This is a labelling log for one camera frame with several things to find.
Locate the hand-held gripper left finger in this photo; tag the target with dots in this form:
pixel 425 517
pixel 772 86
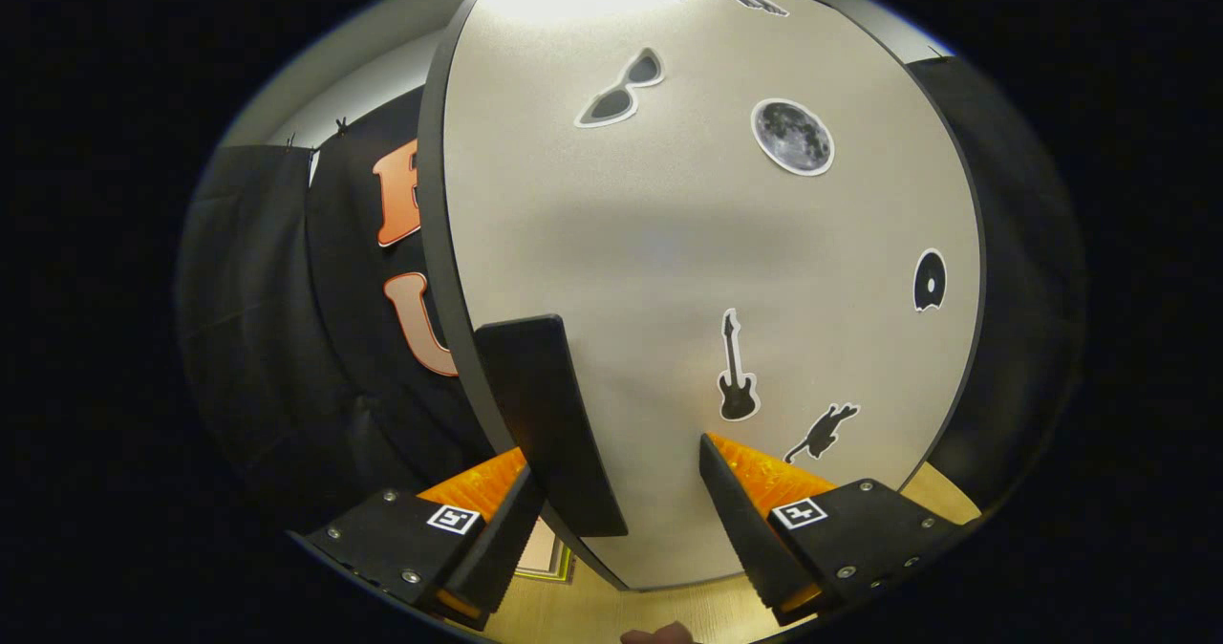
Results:
pixel 502 548

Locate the stack of books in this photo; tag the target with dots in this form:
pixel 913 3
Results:
pixel 547 553

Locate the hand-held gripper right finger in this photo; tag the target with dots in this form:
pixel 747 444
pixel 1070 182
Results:
pixel 740 529

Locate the dark grey shoe cabinet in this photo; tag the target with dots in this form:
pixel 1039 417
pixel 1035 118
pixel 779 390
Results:
pixel 433 233

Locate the black backdrop cloth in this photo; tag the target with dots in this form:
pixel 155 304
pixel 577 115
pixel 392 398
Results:
pixel 248 338

